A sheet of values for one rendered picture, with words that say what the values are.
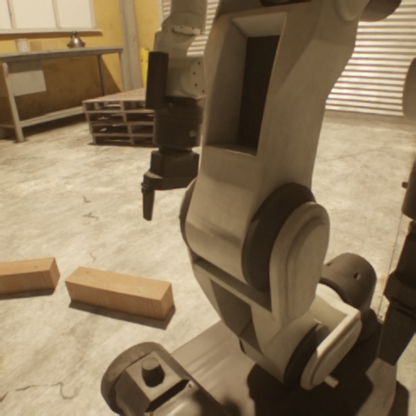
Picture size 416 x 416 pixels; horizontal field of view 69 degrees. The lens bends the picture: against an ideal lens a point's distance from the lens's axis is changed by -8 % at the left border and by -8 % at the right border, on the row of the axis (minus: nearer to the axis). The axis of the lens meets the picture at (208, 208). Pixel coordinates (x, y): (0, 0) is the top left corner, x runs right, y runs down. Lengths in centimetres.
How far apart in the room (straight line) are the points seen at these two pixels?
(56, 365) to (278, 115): 100
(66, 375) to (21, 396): 14
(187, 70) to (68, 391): 90
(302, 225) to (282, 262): 5
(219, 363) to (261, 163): 58
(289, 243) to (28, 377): 96
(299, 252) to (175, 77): 35
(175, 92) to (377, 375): 74
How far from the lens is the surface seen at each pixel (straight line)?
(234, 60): 43
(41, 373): 116
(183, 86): 55
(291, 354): 65
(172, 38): 63
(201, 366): 83
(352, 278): 81
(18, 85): 478
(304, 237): 37
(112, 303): 124
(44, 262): 146
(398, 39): 470
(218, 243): 39
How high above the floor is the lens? 82
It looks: 26 degrees down
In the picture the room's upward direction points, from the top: 3 degrees counter-clockwise
